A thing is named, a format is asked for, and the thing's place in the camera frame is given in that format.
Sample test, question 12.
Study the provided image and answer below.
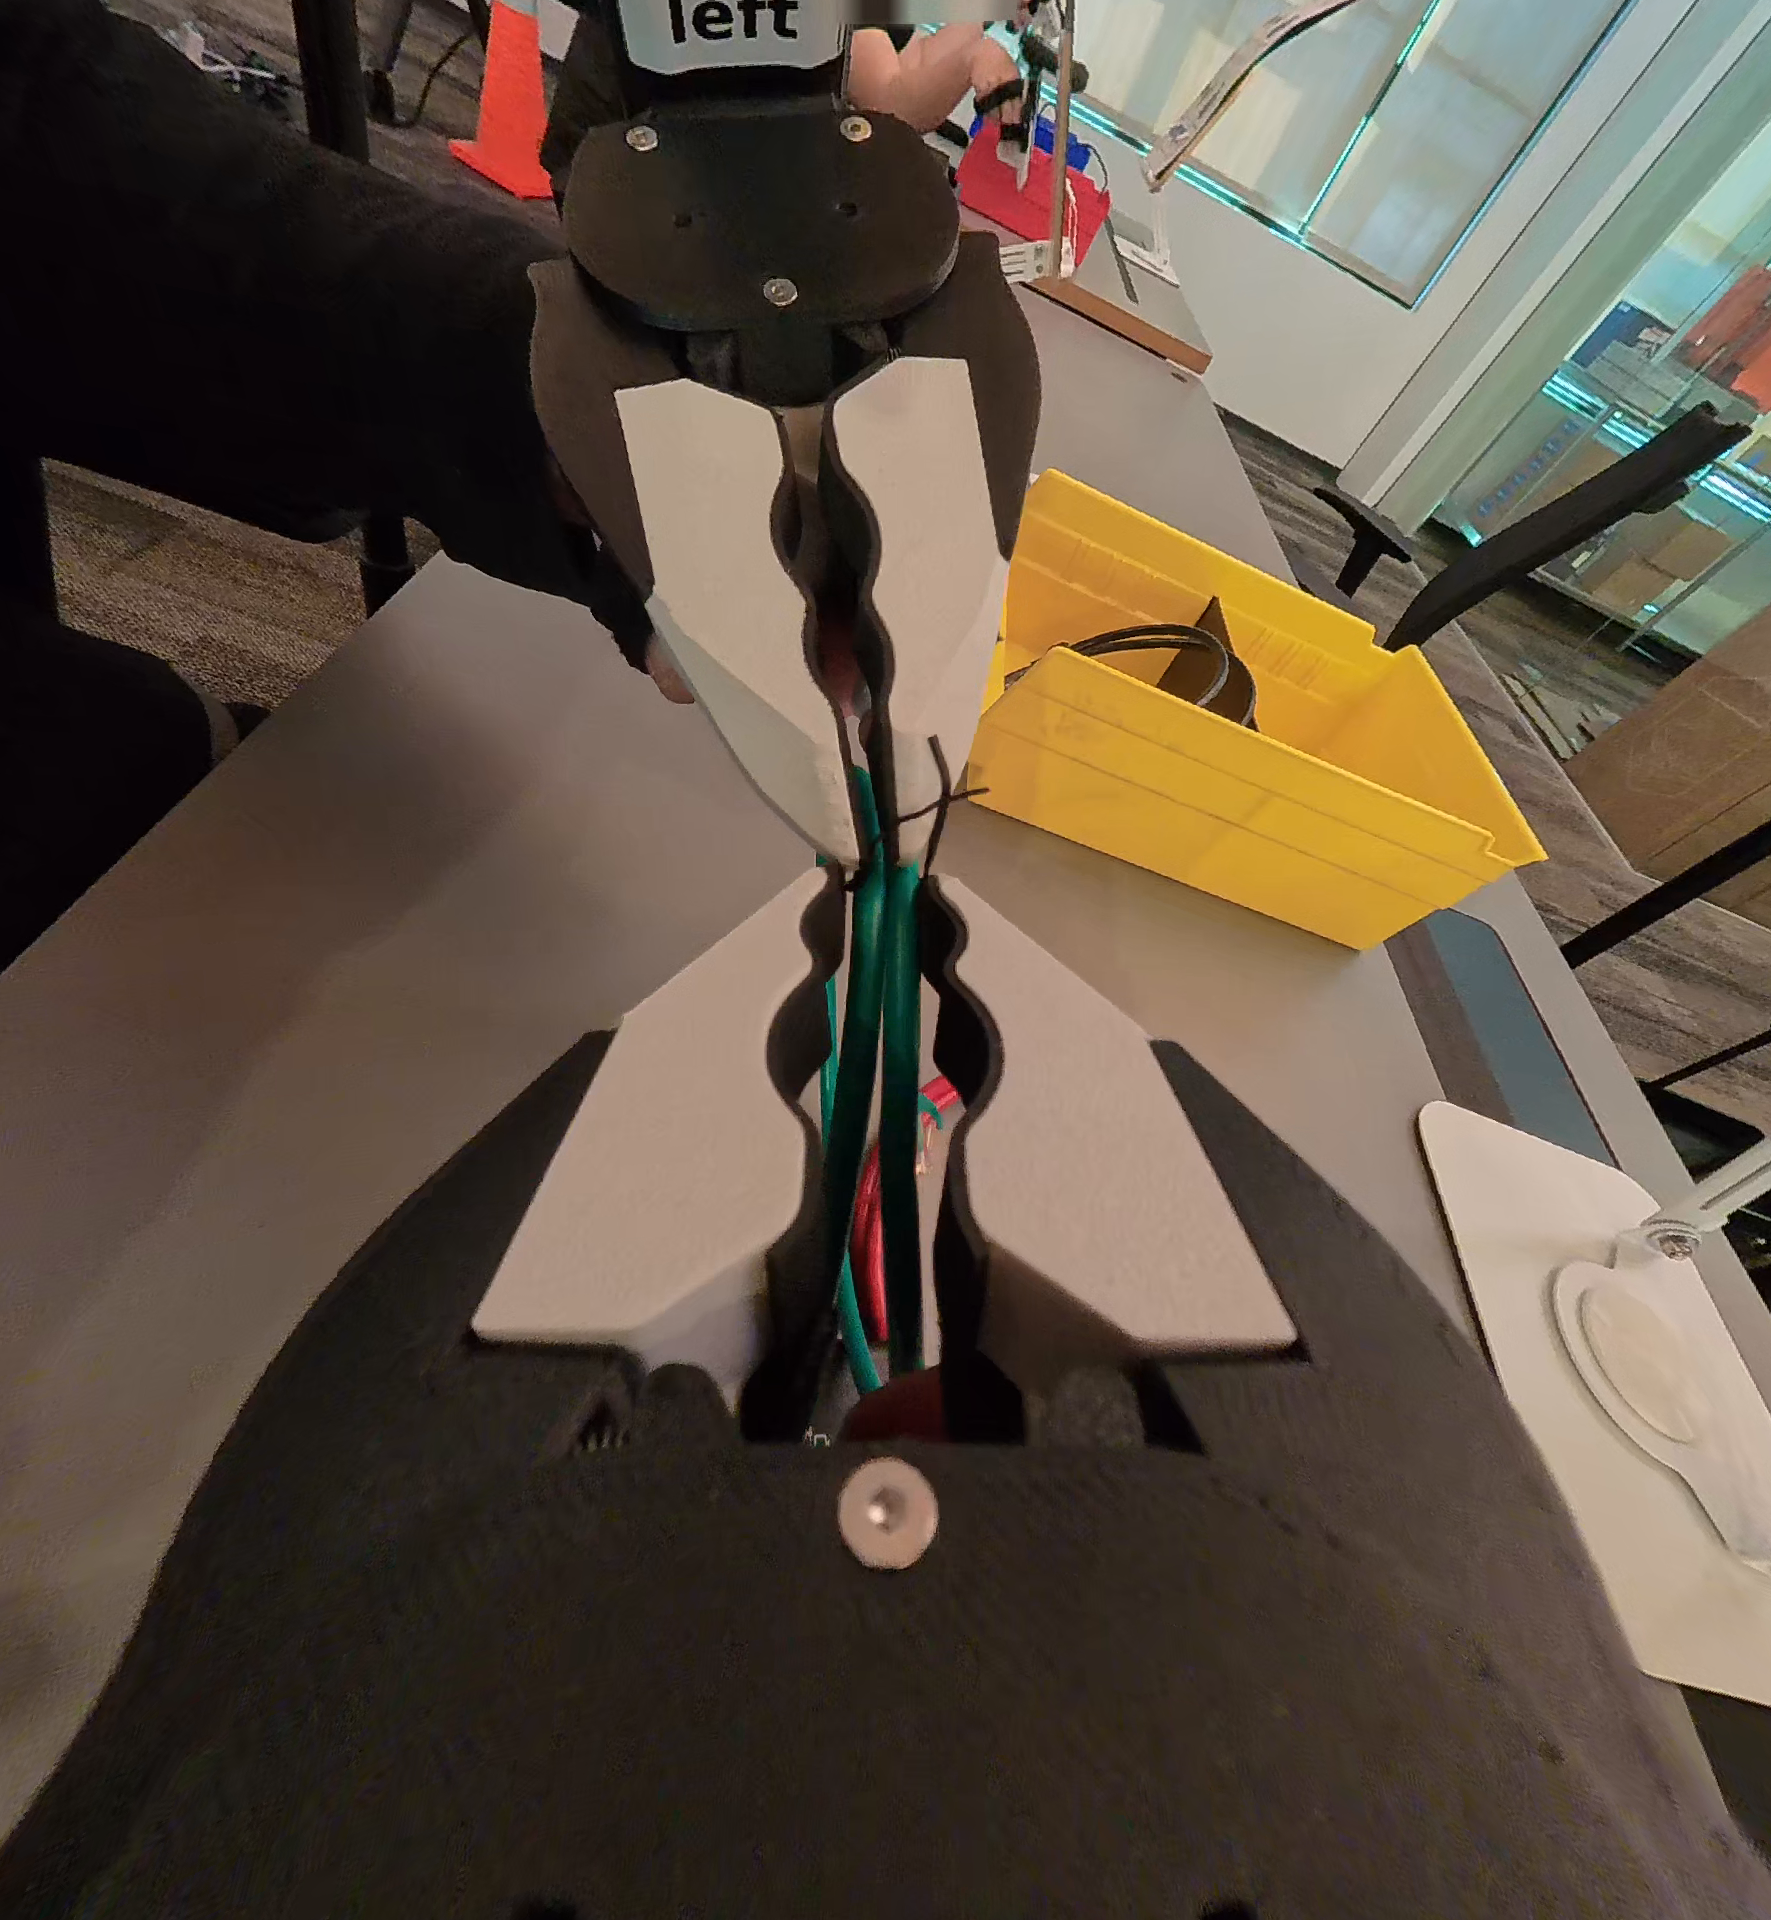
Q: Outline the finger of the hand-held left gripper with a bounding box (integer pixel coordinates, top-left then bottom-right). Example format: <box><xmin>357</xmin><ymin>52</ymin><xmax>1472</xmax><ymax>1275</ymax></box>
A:
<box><xmin>612</xmin><ymin>380</ymin><xmax>860</xmax><ymax>875</ymax></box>
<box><xmin>819</xmin><ymin>352</ymin><xmax>1014</xmax><ymax>875</ymax></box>

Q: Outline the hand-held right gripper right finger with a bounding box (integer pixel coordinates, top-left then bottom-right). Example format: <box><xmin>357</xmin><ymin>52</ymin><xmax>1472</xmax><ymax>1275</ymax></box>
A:
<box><xmin>914</xmin><ymin>875</ymin><xmax>1297</xmax><ymax>1441</ymax></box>

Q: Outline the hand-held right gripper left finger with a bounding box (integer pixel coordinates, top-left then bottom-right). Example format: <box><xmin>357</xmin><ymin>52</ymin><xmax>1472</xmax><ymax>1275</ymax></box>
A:
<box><xmin>471</xmin><ymin>865</ymin><xmax>843</xmax><ymax>1441</ymax></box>

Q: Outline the green ethernet cable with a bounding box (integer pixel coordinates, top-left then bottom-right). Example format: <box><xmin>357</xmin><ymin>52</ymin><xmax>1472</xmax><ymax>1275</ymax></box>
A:
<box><xmin>814</xmin><ymin>760</ymin><xmax>935</xmax><ymax>1401</ymax></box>

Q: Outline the black twist tie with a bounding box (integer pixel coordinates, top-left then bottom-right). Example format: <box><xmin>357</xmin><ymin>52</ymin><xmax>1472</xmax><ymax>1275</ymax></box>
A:
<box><xmin>832</xmin><ymin>731</ymin><xmax>995</xmax><ymax>893</ymax></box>

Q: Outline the person's left forearm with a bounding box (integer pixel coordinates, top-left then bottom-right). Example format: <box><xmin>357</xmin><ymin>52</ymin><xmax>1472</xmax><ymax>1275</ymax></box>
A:
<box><xmin>0</xmin><ymin>0</ymin><xmax>638</xmax><ymax>664</ymax></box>

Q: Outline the person's left hand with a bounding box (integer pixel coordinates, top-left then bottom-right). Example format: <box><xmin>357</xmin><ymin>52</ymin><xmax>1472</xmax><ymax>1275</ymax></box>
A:
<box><xmin>638</xmin><ymin>590</ymin><xmax>708</xmax><ymax>708</ymax></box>

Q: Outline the orange traffic cone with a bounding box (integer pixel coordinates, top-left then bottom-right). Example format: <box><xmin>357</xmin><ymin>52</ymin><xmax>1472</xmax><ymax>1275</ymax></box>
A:
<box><xmin>444</xmin><ymin>0</ymin><xmax>559</xmax><ymax>203</ymax></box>

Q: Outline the red plastic bin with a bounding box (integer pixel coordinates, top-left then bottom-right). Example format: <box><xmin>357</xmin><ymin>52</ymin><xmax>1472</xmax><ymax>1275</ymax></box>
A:
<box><xmin>956</xmin><ymin>114</ymin><xmax>1118</xmax><ymax>258</ymax></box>

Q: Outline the wooden edged table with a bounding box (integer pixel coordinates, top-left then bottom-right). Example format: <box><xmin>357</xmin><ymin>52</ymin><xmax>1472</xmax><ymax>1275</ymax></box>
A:
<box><xmin>995</xmin><ymin>221</ymin><xmax>1220</xmax><ymax>380</ymax></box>

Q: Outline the yellow plastic bin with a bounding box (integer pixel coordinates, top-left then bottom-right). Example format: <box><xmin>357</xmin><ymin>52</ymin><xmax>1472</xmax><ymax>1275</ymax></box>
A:
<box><xmin>960</xmin><ymin>463</ymin><xmax>1550</xmax><ymax>956</ymax></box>

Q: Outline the black office chair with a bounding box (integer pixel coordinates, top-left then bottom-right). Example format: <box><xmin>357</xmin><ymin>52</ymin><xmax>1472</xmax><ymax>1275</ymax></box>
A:
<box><xmin>1308</xmin><ymin>398</ymin><xmax>1751</xmax><ymax>645</ymax></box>

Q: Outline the red ethernet cable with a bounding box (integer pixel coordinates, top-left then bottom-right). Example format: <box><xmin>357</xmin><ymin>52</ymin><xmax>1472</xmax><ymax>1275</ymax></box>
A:
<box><xmin>847</xmin><ymin>1072</ymin><xmax>960</xmax><ymax>1324</ymax></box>

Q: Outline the black cable coil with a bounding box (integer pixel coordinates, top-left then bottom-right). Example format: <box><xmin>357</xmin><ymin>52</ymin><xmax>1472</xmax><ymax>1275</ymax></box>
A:
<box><xmin>1042</xmin><ymin>590</ymin><xmax>1264</xmax><ymax>731</ymax></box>

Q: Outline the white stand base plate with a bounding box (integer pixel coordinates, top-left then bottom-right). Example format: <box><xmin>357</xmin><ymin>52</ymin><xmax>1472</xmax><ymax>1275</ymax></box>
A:
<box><xmin>1413</xmin><ymin>1097</ymin><xmax>1771</xmax><ymax>1729</ymax></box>

